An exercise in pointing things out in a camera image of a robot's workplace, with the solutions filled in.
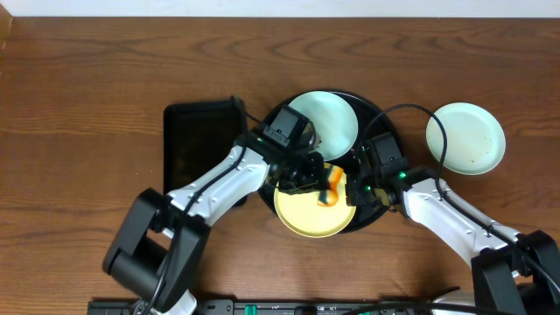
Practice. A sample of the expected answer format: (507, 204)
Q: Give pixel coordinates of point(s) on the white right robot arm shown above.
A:
(512, 272)

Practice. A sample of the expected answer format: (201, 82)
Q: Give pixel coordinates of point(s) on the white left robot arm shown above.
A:
(158, 246)

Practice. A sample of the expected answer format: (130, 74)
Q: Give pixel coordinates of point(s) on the green and orange sponge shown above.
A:
(329, 196)

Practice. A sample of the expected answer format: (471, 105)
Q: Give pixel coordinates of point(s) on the mint plate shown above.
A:
(334, 120)
(476, 142)

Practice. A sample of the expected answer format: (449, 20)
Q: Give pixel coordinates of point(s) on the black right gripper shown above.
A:
(358, 188)

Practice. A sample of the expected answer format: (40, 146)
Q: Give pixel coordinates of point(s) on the yellow plate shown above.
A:
(302, 214)

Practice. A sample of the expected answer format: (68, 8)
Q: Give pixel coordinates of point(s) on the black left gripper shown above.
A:
(304, 176)

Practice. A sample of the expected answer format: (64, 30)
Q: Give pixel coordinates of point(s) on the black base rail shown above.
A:
(228, 307)

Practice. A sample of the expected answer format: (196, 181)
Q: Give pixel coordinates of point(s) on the black rectangular water tray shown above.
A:
(197, 136)

